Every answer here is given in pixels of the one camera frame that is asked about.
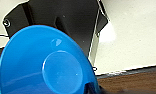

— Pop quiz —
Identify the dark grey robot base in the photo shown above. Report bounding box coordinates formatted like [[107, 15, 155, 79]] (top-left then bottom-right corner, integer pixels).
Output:
[[0, 0, 110, 83]]

